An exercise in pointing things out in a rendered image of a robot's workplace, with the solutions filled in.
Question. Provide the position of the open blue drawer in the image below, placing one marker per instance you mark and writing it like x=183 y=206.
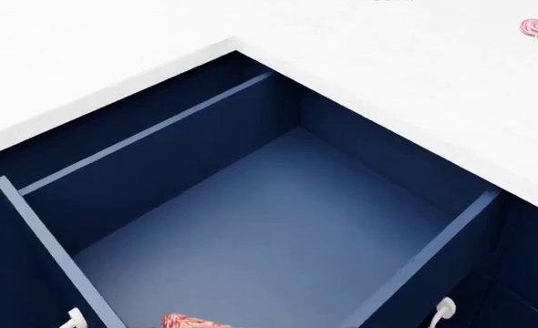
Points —
x=269 y=218

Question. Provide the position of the red white striped candy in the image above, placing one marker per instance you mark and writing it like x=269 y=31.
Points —
x=191 y=322

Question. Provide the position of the dark blue cabinet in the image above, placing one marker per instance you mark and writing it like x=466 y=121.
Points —
x=515 y=273

